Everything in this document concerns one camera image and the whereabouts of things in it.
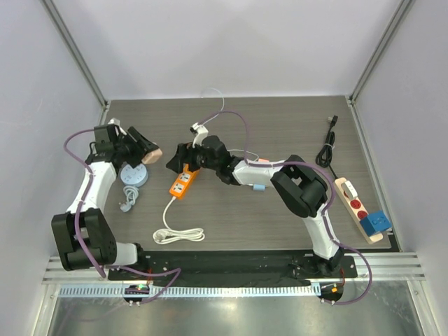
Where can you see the light blue charger plug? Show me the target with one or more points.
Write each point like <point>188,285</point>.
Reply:
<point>258,187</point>

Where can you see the round light blue socket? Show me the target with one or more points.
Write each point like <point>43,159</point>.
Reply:
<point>135,177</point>

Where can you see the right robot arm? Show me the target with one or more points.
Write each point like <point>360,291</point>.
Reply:
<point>299,186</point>

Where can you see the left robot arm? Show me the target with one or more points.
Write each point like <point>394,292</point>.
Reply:
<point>82,234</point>

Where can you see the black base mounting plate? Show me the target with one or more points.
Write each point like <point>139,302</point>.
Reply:
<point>301,264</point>

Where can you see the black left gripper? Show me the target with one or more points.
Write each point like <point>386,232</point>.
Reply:
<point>143,143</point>

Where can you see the aluminium front rail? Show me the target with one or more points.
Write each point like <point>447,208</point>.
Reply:
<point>376,266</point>

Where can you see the right aluminium frame post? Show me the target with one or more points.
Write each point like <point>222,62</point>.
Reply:
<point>390,31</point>

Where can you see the beige red power strip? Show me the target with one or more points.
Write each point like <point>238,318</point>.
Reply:
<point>356,210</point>

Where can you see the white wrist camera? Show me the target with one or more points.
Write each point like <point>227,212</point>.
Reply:
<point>200,132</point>
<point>116,124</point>

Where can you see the left aluminium frame post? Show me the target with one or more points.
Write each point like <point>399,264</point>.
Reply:
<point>68,40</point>

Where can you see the tan cube socket adapter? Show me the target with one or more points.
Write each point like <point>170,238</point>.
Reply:
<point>152,157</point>

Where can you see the blue cube adapter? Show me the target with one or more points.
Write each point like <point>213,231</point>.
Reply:
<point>374,223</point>

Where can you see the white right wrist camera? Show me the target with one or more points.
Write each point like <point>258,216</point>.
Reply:
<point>200,132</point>

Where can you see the aluminium frame post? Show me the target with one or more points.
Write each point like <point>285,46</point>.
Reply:
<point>390,31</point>
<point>68,40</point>

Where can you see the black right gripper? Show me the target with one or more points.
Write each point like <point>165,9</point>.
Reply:
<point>187,156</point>

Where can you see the orange power strip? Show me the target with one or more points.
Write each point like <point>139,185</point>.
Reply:
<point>183,182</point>

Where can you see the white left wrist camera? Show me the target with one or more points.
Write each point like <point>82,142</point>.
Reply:
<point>116,124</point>

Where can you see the white slotted cable duct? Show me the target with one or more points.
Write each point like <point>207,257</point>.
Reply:
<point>141,291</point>

